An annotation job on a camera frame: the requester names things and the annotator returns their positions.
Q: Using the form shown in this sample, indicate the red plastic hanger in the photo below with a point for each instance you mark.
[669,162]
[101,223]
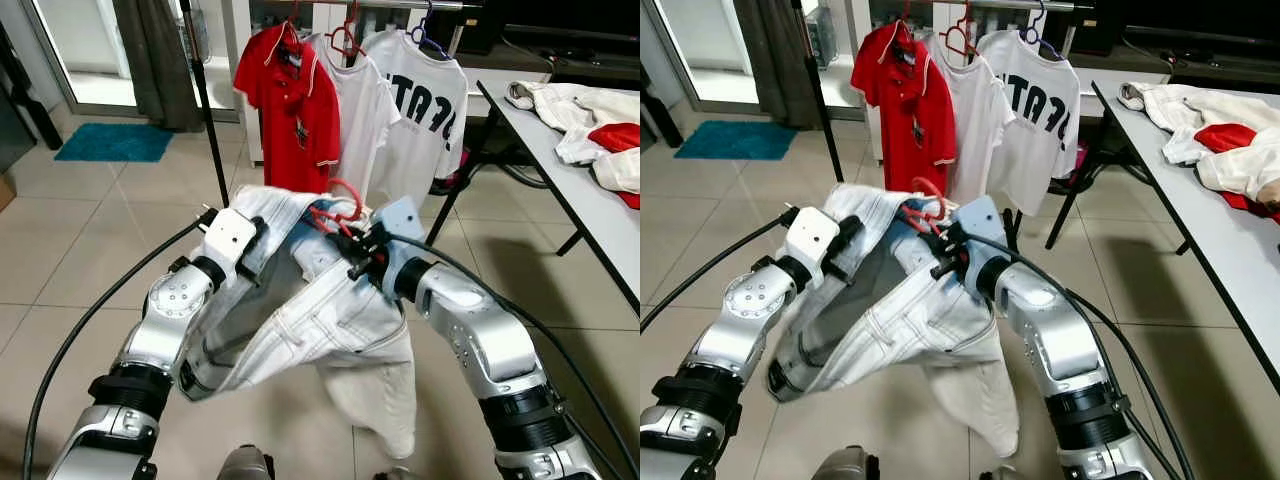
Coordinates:
[960,30]
[905,33]
[347,30]
[322,214]
[910,213]
[292,35]

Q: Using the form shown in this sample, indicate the white denim jeans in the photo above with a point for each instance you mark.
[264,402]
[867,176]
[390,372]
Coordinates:
[920,320]
[330,320]

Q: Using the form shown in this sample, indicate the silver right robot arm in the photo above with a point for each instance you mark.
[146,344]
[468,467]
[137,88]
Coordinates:
[480,340]
[1050,330]

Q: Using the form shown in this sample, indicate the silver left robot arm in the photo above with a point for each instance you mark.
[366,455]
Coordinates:
[165,320]
[745,320]

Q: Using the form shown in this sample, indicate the purple plastic hanger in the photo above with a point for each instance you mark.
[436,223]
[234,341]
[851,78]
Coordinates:
[1052,48]
[440,48]

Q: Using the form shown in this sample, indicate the pink cushion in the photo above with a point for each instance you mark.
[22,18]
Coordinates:
[455,180]
[1075,165]

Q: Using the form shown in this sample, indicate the white t-shirt black print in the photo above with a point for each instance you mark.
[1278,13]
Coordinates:
[430,150]
[1045,160]

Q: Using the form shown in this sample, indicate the red polo shirt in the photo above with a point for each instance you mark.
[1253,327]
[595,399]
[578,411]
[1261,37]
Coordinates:
[290,110]
[905,110]

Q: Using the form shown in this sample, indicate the black stand pole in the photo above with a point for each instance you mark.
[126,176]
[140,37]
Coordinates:
[821,110]
[207,110]

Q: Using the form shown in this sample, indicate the plain white t-shirt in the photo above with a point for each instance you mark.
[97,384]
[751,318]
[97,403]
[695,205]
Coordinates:
[985,120]
[365,120]

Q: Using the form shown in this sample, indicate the teal floor mat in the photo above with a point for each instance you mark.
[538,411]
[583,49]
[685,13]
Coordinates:
[115,143]
[735,140]

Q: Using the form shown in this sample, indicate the grey curtain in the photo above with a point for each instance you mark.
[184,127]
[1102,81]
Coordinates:
[160,60]
[775,60]

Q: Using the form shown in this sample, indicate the white folding table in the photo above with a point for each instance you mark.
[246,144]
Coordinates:
[1220,235]
[535,135]

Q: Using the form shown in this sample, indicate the grey robot leg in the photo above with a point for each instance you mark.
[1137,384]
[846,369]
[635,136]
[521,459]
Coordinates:
[245,465]
[845,465]

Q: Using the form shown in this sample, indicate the glass sliding door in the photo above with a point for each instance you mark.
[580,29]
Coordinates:
[90,50]
[700,50]

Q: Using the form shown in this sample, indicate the white garment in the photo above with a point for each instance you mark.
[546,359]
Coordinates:
[570,105]
[1180,110]

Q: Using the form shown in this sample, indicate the red garment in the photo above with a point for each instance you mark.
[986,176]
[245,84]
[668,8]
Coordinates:
[615,137]
[1225,138]

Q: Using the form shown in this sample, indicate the white clothes rack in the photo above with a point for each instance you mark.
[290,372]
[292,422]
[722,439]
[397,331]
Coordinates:
[1070,6]
[455,6]

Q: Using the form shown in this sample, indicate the black TV cabinet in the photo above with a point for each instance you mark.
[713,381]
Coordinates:
[1190,25]
[570,25]

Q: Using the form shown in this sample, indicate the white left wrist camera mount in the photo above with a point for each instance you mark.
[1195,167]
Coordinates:
[812,232]
[230,235]

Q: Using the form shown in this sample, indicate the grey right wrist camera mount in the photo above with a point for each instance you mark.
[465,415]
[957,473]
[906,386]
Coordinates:
[985,222]
[402,225]

